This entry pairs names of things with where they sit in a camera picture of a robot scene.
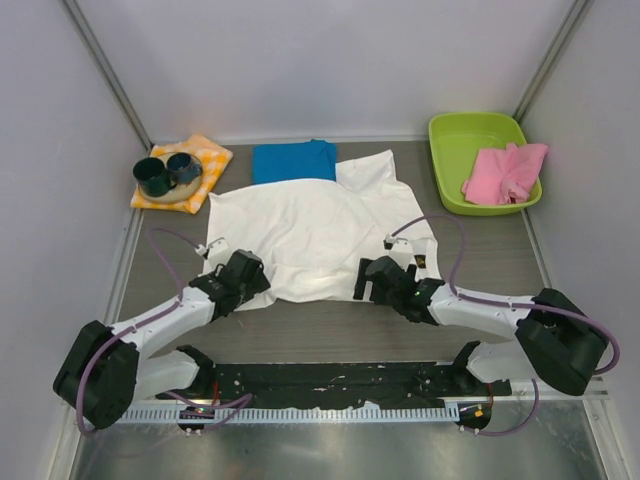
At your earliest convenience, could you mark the white printed t-shirt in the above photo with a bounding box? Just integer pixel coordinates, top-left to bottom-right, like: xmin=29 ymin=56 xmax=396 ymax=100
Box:
xmin=207 ymin=150 xmax=440 ymax=311

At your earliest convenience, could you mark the green plastic basin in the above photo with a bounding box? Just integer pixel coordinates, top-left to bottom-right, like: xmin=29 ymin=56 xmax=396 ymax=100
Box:
xmin=428 ymin=112 xmax=542 ymax=217

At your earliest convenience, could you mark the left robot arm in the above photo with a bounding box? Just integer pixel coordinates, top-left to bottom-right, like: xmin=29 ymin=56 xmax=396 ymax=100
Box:
xmin=53 ymin=249 xmax=270 ymax=430

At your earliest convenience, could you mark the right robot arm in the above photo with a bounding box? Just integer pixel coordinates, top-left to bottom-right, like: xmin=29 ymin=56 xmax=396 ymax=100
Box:
xmin=354 ymin=256 xmax=610 ymax=396

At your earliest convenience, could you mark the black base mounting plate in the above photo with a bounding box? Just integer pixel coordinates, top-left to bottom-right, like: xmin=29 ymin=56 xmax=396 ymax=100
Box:
xmin=206 ymin=362 xmax=512 ymax=410

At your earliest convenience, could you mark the dark blue mug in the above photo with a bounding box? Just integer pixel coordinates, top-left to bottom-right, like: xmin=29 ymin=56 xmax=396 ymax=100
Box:
xmin=166 ymin=152 xmax=203 ymax=185

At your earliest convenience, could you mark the orange checkered cloth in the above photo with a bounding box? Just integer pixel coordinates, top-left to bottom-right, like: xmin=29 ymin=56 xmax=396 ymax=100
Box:
xmin=130 ymin=134 xmax=233 ymax=214

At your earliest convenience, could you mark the dark green mug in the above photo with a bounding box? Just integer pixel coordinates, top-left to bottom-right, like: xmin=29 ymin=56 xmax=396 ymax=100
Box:
xmin=132 ymin=157 xmax=175 ymax=198

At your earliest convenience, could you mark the folded blue t-shirt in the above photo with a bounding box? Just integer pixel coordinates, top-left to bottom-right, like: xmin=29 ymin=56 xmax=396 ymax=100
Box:
xmin=251 ymin=140 xmax=337 ymax=184

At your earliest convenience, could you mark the pink t-shirt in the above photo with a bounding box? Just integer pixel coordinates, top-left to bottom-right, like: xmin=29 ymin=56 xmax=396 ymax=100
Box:
xmin=461 ymin=143 xmax=549 ymax=206

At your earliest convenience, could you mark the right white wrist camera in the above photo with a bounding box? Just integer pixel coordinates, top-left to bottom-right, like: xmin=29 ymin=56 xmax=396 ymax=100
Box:
xmin=383 ymin=234 xmax=414 ymax=269

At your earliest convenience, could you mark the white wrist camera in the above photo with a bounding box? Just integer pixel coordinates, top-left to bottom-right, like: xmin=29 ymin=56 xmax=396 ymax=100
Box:
xmin=195 ymin=237 xmax=232 ymax=274
xmin=383 ymin=234 xmax=414 ymax=269

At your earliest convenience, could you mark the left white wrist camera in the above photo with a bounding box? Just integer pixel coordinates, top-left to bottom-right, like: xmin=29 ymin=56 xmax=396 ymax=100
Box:
xmin=195 ymin=237 xmax=232 ymax=274

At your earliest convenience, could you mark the white slotted cable duct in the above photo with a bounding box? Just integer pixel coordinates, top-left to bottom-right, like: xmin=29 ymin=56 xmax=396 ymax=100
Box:
xmin=118 ymin=402 xmax=459 ymax=425

